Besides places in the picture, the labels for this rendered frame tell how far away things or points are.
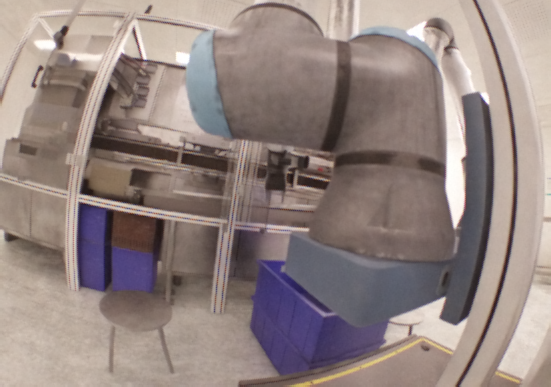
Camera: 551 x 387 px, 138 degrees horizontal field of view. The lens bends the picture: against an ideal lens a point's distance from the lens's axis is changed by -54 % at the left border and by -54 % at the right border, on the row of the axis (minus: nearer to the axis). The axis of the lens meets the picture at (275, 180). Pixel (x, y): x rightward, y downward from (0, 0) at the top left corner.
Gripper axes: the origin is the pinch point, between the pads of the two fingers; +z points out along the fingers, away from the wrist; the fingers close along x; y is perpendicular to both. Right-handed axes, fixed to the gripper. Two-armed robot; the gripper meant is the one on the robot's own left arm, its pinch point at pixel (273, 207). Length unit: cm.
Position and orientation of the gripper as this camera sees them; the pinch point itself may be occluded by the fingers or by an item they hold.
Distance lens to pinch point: 80.4
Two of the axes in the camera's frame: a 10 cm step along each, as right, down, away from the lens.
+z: -1.2, 9.3, 3.4
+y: -1.7, -3.6, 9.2
